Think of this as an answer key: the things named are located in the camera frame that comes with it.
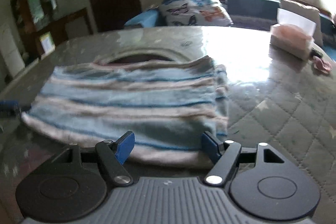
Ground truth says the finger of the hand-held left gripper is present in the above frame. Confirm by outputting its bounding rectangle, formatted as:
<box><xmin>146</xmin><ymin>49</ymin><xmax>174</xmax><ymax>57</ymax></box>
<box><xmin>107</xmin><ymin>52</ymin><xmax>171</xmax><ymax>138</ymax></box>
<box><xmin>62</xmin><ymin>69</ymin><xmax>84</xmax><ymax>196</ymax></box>
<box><xmin>0</xmin><ymin>100</ymin><xmax>22</xmax><ymax>117</ymax></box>

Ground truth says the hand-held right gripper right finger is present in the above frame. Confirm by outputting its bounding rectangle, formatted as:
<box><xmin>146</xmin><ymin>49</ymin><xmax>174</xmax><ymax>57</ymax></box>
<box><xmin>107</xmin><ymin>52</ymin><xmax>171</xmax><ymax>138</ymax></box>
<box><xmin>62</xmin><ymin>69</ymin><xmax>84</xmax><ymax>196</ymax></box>
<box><xmin>201</xmin><ymin>131</ymin><xmax>286</xmax><ymax>186</ymax></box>

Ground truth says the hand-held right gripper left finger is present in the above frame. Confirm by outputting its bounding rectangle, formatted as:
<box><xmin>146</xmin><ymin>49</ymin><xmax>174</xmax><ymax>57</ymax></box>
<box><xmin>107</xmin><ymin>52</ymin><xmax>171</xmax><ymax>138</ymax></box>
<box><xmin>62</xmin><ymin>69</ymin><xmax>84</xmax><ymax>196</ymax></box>
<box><xmin>47</xmin><ymin>131</ymin><xmax>135</xmax><ymax>186</ymax></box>

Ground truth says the blue striped towel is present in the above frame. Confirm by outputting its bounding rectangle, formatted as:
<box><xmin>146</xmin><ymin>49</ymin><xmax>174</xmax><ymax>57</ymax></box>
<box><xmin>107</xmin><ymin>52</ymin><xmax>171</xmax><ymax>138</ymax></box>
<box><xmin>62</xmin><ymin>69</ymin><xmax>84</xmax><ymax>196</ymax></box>
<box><xmin>21</xmin><ymin>55</ymin><xmax>229</xmax><ymax>168</ymax></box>

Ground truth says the wooden cabinet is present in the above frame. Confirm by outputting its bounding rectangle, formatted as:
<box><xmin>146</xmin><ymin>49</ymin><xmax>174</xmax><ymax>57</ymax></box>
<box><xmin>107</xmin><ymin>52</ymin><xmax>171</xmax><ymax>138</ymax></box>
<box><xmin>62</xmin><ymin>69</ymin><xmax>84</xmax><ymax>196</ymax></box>
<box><xmin>10</xmin><ymin>0</ymin><xmax>93</xmax><ymax>60</ymax></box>

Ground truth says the blue sofa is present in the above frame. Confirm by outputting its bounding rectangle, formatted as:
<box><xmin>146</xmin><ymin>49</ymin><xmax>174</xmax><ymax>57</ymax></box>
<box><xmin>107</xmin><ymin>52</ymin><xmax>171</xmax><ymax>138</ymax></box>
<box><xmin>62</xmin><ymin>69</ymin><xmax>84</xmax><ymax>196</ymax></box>
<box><xmin>123</xmin><ymin>0</ymin><xmax>336</xmax><ymax>62</ymax></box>

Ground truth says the tissue box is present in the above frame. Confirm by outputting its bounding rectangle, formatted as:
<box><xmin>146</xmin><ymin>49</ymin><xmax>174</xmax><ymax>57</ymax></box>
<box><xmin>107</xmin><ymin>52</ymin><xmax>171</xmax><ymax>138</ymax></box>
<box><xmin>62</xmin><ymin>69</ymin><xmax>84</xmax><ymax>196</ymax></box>
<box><xmin>270</xmin><ymin>8</ymin><xmax>317</xmax><ymax>61</ymax></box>

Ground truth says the butterfly print pillow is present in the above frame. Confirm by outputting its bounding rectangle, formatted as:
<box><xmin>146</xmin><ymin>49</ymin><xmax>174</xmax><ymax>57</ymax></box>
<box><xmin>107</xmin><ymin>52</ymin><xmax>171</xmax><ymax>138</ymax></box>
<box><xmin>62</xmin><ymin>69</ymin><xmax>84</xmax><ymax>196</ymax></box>
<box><xmin>159</xmin><ymin>0</ymin><xmax>234</xmax><ymax>28</ymax></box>

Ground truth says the pink small object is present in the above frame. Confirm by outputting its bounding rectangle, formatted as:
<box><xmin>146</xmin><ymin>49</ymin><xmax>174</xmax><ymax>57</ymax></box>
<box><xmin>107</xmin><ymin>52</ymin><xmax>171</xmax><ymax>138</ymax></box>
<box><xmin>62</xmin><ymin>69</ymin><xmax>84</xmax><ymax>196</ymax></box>
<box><xmin>311</xmin><ymin>54</ymin><xmax>333</xmax><ymax>76</ymax></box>

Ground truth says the beige cushion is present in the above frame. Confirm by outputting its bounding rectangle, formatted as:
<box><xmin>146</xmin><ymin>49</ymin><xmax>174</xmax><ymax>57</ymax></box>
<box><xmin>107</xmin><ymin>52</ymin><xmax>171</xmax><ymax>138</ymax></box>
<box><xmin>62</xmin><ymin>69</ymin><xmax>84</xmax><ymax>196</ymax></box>
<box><xmin>278</xmin><ymin>0</ymin><xmax>324</xmax><ymax>46</ymax></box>

